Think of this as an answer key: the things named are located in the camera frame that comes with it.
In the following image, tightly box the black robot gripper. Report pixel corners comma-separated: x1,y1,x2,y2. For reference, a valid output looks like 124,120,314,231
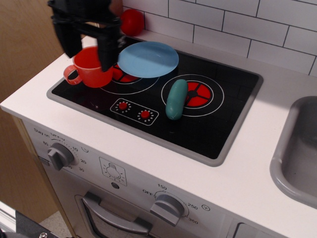
48,0,121,72

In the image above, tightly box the red left stove button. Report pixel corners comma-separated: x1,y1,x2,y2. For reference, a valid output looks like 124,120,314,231
118,102,128,111

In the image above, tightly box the red right stove button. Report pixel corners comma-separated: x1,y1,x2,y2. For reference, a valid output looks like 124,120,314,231
140,111,151,119

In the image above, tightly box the grey toy sink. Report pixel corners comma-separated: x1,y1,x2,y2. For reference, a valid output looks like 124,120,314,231
270,96,317,208

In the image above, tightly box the grey timer knob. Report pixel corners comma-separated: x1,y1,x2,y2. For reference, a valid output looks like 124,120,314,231
48,143,74,171

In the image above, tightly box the black equipment base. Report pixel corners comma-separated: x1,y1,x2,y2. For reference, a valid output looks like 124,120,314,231
0,210,58,238

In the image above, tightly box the red plastic cup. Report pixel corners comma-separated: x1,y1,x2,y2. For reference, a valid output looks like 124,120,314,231
63,46,113,88

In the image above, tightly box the black toy stovetop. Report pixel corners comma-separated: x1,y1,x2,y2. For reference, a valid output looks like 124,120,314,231
47,52,263,167

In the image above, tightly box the blue plastic plate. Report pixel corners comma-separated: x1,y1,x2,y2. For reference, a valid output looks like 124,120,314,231
117,42,179,78

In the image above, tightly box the grey temperature knob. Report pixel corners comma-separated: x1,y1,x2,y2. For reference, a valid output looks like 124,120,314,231
150,193,185,227

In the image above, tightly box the grey oven door handle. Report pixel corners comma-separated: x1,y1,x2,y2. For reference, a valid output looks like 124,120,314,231
82,192,153,236

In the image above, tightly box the green toy cucumber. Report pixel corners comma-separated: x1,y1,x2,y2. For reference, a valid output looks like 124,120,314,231
165,79,188,120

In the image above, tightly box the red stove button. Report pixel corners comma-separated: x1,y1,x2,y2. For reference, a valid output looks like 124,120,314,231
118,102,128,111
140,111,151,119

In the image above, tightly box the red toy tomato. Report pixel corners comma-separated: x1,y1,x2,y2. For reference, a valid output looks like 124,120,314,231
120,9,144,36

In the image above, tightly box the wooden side panel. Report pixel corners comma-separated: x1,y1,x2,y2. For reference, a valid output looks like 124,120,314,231
92,0,124,43

